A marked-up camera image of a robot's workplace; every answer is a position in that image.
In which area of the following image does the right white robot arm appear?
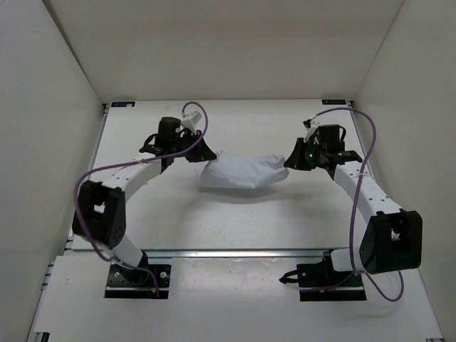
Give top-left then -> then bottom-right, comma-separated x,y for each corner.
284,120 -> 423,286

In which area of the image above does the white skirt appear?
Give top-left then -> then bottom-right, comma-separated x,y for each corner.
198,150 -> 289,190

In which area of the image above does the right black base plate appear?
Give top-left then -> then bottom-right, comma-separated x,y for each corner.
279,256 -> 367,302

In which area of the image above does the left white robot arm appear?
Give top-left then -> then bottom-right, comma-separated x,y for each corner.
72,111 -> 217,284

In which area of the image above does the right blue corner label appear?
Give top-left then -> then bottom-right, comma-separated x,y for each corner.
321,99 -> 347,106

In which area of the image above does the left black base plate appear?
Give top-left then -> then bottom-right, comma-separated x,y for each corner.
104,264 -> 172,299

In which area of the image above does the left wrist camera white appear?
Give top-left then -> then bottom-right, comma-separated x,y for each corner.
181,110 -> 202,133

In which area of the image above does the aluminium rail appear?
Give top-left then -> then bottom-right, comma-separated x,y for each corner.
146,249 -> 328,259

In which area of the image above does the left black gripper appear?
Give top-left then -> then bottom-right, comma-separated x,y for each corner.
173,129 -> 217,162

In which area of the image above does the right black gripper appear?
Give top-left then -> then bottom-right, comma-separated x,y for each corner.
284,139 -> 325,172

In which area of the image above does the left blue corner label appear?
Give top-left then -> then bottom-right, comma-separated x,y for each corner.
110,101 -> 135,108

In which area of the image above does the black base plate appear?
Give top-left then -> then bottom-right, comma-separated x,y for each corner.
104,264 -> 172,299
279,256 -> 367,302

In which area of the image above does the blue corner label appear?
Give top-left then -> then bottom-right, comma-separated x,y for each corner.
110,101 -> 135,108
321,99 -> 347,106

